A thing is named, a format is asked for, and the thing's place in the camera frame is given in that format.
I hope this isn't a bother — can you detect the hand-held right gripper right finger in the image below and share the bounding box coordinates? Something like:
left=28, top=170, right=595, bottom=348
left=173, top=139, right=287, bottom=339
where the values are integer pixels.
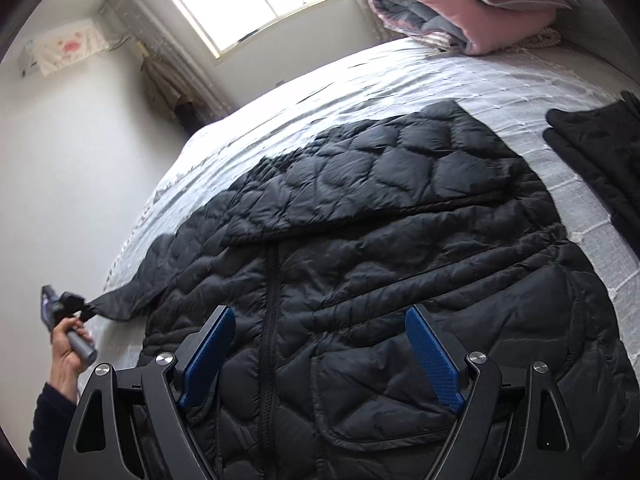
left=404, top=306, right=585, bottom=480

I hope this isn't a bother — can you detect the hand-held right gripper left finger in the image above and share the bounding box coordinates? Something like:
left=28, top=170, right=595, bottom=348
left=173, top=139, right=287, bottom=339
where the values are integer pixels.
left=57, top=305, right=237, bottom=480

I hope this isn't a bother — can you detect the black quilted jacket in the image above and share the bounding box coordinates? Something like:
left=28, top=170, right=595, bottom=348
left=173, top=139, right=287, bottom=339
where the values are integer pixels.
left=102, top=100, right=640, bottom=480

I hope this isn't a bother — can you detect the person's left forearm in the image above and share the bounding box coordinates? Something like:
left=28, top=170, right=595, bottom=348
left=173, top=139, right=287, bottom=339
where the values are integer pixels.
left=24, top=381, right=81, bottom=480

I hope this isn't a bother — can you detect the person's left hand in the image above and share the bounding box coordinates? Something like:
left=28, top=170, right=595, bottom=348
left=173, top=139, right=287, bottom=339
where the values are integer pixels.
left=49, top=317, right=94, bottom=387

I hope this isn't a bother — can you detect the hanging beige coat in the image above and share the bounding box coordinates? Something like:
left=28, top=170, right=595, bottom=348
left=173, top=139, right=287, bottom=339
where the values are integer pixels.
left=141, top=54, right=197, bottom=124

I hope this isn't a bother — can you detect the black folded garment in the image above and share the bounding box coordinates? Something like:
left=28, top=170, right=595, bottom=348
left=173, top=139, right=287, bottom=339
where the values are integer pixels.
left=542, top=90, right=640, bottom=265

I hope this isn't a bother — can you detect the cloth-covered air conditioner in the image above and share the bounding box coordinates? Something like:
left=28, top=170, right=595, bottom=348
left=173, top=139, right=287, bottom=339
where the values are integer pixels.
left=19, top=18, right=113, bottom=79

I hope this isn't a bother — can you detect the bed with white coverlet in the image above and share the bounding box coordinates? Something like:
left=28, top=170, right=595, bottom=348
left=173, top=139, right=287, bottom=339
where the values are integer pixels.
left=102, top=35, right=640, bottom=411

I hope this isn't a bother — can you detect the window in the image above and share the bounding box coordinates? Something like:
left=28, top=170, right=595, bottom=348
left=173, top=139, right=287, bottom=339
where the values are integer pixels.
left=159, top=0, right=352, bottom=59

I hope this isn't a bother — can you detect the pink folded quilt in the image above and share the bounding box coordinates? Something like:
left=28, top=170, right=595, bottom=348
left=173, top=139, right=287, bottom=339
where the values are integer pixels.
left=368, top=0, right=573, bottom=57

